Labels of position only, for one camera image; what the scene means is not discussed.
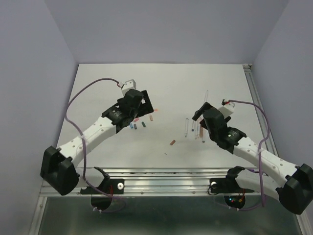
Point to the dark green marker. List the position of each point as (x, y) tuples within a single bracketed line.
[(205, 100)]

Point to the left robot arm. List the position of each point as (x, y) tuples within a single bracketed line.
[(59, 165)]

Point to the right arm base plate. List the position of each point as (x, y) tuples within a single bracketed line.
[(235, 194)]

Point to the front aluminium rail frame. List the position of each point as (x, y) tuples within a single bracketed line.
[(196, 181)]

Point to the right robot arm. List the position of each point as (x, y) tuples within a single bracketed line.
[(290, 184)]

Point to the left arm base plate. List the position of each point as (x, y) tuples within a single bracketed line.
[(104, 191)]

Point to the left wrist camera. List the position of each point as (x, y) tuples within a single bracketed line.
[(128, 85)]

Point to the right side aluminium rail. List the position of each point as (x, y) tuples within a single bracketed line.
[(269, 143)]

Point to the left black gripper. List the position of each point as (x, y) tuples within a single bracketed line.
[(145, 107)]

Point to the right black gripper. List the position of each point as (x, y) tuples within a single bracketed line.
[(198, 113)]

